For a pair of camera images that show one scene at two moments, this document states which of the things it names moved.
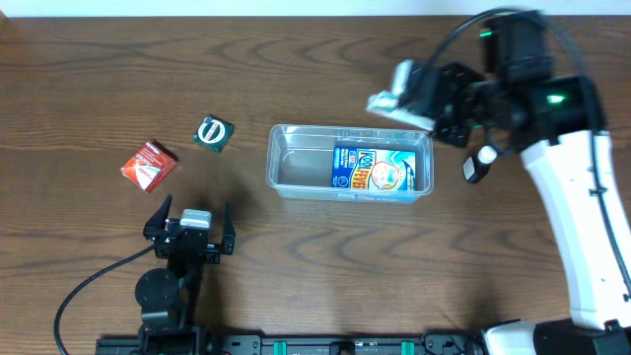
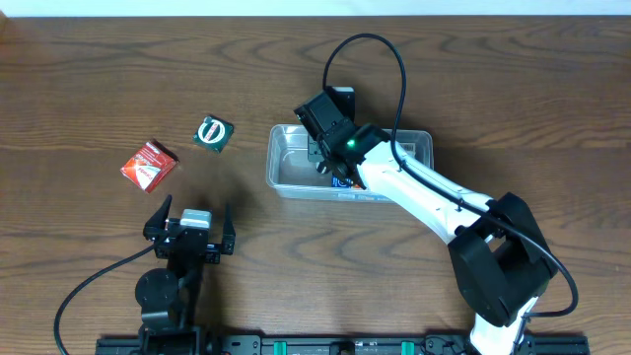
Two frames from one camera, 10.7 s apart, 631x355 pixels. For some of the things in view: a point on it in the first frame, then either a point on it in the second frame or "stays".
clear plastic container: x=300 y=159 stays
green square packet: x=213 y=133 stays
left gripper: x=189 y=244 stays
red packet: x=149 y=166 stays
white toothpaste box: x=385 y=103 -> x=409 y=149
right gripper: x=452 y=130 -> x=318 y=149
